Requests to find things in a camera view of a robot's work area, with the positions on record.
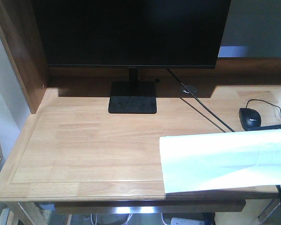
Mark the black computer monitor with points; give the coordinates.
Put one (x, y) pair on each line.
(132, 34)

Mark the black computer mouse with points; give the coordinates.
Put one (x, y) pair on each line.
(250, 118)

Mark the white power strip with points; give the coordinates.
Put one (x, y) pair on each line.
(184, 221)

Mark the white paper sheets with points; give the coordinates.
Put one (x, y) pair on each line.
(220, 161)

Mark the wooden desk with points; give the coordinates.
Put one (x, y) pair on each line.
(76, 154)

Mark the black keyboard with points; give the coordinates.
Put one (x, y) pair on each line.
(271, 127)

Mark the grey desk cable grommet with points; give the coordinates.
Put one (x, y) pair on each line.
(189, 89)

